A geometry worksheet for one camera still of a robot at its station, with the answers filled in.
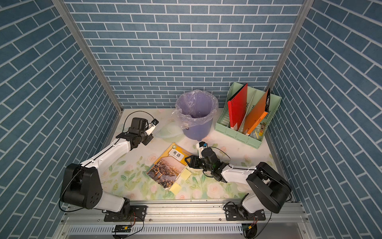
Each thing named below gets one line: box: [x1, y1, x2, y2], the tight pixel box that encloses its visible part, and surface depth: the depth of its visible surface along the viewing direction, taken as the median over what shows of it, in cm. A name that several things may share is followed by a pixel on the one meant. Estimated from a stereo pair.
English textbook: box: [146, 142, 191, 191], surface depth 90 cm
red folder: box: [227, 82, 249, 131], surface depth 92 cm
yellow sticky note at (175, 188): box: [169, 182, 182, 196], surface depth 84 cm
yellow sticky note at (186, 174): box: [180, 168, 192, 181], surface depth 87 cm
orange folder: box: [243, 88, 271, 135], surface depth 95 cm
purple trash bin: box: [175, 89, 219, 142], surface depth 95 cm
